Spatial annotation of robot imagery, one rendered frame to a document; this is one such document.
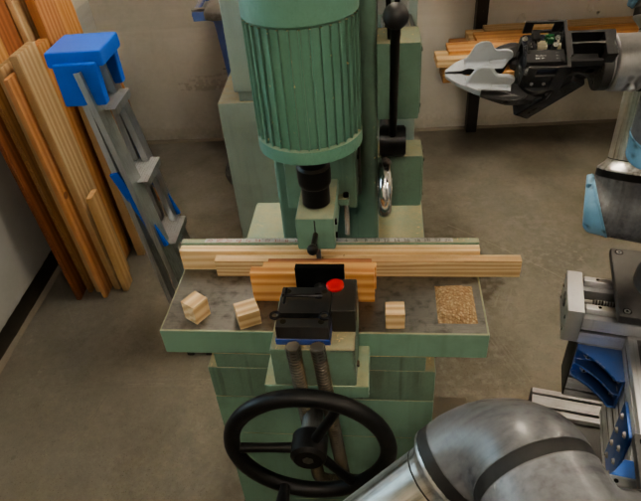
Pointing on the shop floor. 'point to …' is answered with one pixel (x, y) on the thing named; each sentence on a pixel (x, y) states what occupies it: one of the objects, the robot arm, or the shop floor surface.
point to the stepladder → (121, 144)
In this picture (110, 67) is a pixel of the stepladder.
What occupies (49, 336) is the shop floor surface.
